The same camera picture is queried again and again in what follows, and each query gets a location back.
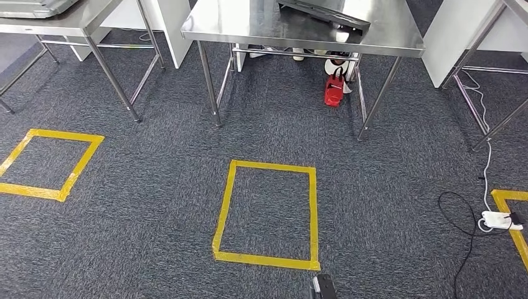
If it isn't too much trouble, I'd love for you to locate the grey metal tray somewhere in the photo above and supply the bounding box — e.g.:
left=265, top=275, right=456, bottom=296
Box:
left=0, top=0, right=79, bottom=19

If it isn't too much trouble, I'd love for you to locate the white floor cable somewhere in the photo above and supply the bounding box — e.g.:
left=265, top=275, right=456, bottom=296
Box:
left=460, top=70, right=494, bottom=213

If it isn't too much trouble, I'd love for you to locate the yellow tape floor square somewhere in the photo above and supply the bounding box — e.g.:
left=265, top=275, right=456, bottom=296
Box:
left=211, top=159, right=321, bottom=272
left=491, top=189, right=528, bottom=271

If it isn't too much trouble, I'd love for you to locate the stainless steel workbench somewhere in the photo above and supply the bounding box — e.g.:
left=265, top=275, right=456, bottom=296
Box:
left=181, top=0, right=426, bottom=142

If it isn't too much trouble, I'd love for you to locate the white bag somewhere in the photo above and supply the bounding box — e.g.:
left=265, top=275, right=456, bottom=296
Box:
left=323, top=57, right=354, bottom=93

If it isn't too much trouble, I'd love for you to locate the long black plastic part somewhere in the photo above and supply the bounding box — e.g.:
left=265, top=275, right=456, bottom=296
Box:
left=277, top=0, right=371, bottom=36

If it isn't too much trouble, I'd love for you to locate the steel frame table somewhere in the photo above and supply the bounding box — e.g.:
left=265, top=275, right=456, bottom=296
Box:
left=440, top=0, right=528, bottom=151

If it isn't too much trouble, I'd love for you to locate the stainless steel side table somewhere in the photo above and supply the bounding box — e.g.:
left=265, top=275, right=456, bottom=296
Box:
left=0, top=0, right=166, bottom=123

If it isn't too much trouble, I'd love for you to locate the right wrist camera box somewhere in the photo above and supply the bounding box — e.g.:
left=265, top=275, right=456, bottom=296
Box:
left=310, top=274, right=338, bottom=299

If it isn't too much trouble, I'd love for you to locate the red power strip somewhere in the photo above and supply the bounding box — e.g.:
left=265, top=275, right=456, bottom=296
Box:
left=323, top=68, right=346, bottom=108

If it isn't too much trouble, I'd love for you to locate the white power strip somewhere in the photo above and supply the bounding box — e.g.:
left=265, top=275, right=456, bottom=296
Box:
left=478, top=210, right=525, bottom=232

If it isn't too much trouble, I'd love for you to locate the black floor cable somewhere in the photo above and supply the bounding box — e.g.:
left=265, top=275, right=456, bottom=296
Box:
left=438, top=191, right=512, bottom=299

